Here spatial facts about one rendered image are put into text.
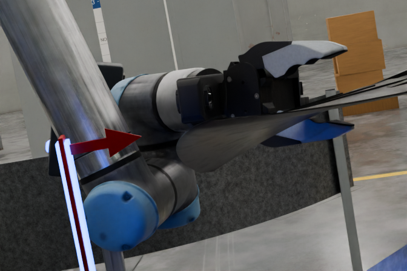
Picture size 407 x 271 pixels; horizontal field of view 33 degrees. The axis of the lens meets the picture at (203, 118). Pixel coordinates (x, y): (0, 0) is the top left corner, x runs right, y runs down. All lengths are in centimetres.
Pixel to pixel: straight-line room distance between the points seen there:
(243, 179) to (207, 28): 423
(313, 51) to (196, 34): 599
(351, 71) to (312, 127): 802
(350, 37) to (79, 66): 797
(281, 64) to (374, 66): 802
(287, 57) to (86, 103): 22
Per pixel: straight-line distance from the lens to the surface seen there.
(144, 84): 84
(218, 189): 247
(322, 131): 66
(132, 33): 677
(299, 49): 67
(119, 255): 112
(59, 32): 75
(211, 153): 63
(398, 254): 64
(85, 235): 57
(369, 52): 869
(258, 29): 487
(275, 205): 259
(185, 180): 85
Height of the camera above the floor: 125
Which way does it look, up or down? 7 degrees down
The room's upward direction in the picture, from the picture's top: 10 degrees counter-clockwise
